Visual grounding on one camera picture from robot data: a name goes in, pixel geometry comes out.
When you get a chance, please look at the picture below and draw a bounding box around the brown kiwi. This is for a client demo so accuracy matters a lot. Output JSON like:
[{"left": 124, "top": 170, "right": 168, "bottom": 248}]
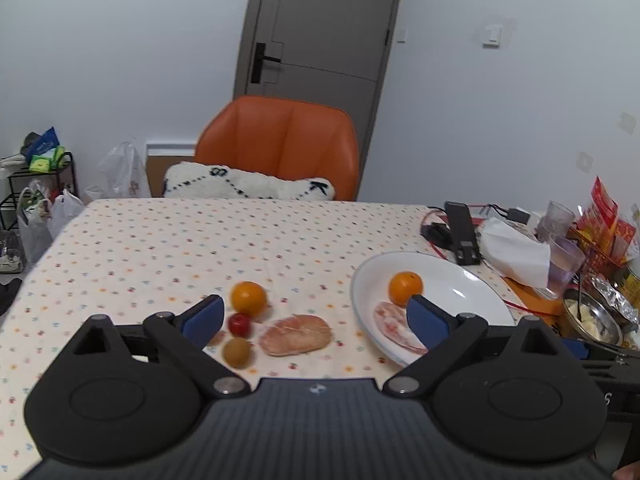
[{"left": 222, "top": 337, "right": 252, "bottom": 370}]

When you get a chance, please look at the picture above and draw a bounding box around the red plum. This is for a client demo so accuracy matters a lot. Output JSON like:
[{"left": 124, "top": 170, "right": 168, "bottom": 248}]
[{"left": 227, "top": 313, "right": 252, "bottom": 338}]

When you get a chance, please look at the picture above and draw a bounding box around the peeled pomelo segment long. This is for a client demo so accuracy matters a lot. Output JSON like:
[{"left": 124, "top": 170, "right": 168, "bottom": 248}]
[{"left": 373, "top": 301, "right": 427, "bottom": 356}]

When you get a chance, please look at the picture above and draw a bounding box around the large orange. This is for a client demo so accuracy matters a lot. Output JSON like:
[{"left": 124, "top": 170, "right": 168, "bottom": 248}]
[
  {"left": 230, "top": 281, "right": 268, "bottom": 318},
  {"left": 387, "top": 271, "right": 423, "bottom": 308}
]

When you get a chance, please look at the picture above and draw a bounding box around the peeled pomelo segment round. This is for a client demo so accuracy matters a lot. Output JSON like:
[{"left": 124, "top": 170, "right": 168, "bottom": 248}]
[{"left": 258, "top": 314, "right": 333, "bottom": 356}]

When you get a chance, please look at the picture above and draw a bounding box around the white plate blue rim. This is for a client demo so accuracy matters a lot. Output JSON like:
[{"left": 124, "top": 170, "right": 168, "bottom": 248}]
[{"left": 350, "top": 252, "right": 515, "bottom": 366}]

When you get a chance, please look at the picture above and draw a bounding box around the steel bowl with food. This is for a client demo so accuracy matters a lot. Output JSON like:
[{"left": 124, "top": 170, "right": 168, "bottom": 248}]
[{"left": 559, "top": 288, "right": 623, "bottom": 346}]

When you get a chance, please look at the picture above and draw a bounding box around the aluminium foil wrap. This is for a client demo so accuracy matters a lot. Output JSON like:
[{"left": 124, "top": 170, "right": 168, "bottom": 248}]
[{"left": 587, "top": 275, "right": 639, "bottom": 334}]

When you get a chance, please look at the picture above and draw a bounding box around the black phone on stand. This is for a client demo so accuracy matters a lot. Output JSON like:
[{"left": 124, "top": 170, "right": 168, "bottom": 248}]
[{"left": 444, "top": 202, "right": 482, "bottom": 266}]

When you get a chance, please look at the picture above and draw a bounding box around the floral tablecloth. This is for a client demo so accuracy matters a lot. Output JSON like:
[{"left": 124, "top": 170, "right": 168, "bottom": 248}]
[{"left": 0, "top": 197, "right": 566, "bottom": 476}]

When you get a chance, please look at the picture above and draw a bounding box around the white tissue paper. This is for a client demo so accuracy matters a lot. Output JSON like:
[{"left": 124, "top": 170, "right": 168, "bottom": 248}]
[{"left": 478, "top": 218, "right": 551, "bottom": 288}]

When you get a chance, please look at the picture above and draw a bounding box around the clear plastic cup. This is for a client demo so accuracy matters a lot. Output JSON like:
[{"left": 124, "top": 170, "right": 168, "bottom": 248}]
[{"left": 547, "top": 237, "right": 586, "bottom": 297}]

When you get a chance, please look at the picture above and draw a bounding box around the red snack packets basket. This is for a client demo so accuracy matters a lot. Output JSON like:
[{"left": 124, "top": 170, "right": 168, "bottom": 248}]
[{"left": 568, "top": 177, "right": 639, "bottom": 278}]

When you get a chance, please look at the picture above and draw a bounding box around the white black fuzzy cushion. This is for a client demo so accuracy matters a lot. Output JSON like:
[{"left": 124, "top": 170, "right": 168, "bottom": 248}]
[{"left": 163, "top": 162, "right": 335, "bottom": 202}]

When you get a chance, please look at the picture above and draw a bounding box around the white red plastic bag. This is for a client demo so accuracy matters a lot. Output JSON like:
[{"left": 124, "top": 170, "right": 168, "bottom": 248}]
[{"left": 47, "top": 188, "right": 86, "bottom": 238}]

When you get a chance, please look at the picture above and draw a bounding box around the white plastic bag with groceries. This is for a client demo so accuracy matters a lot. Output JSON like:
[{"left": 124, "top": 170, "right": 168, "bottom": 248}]
[{"left": 16, "top": 188, "right": 53, "bottom": 266}]

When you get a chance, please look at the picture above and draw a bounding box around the black metal shelf rack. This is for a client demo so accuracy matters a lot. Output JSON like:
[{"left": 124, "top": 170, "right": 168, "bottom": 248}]
[{"left": 1, "top": 152, "right": 79, "bottom": 230}]

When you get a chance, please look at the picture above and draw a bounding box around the orange leather chair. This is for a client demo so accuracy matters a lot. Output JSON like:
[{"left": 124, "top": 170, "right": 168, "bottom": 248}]
[{"left": 193, "top": 96, "right": 359, "bottom": 200}]

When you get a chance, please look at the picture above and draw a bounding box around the grey door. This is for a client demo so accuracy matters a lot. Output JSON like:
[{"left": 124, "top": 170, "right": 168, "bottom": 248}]
[{"left": 232, "top": 0, "right": 407, "bottom": 162}]

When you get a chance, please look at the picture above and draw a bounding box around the clear plastic bag by wall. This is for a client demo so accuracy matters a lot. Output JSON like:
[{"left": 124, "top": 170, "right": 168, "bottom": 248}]
[{"left": 98, "top": 142, "right": 151, "bottom": 198}]

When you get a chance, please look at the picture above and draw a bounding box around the black door handle lock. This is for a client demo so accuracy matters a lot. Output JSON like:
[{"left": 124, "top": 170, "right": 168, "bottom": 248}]
[{"left": 250, "top": 42, "right": 282, "bottom": 84}]

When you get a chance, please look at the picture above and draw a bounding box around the white light switch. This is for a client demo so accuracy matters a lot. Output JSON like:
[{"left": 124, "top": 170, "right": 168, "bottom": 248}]
[{"left": 482, "top": 24, "right": 502, "bottom": 49}]

